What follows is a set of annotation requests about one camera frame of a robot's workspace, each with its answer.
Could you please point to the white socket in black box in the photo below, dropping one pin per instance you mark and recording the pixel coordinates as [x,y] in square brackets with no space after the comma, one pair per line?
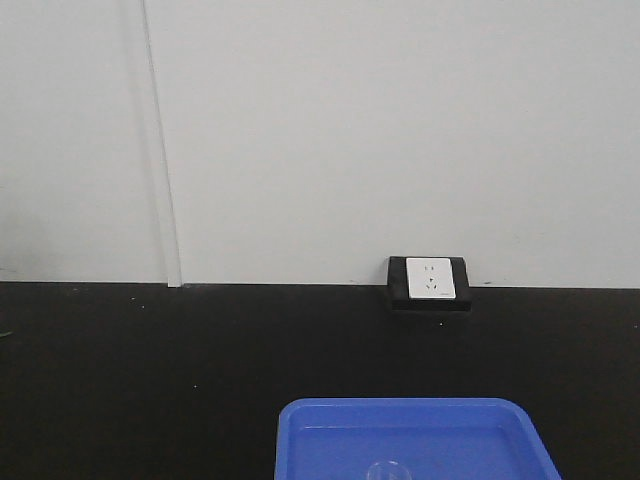
[437,284]

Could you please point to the clear glass beaker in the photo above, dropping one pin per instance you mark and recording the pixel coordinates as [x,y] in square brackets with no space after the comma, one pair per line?
[387,470]

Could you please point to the blue plastic tray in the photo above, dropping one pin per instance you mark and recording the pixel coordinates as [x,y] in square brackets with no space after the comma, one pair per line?
[434,438]

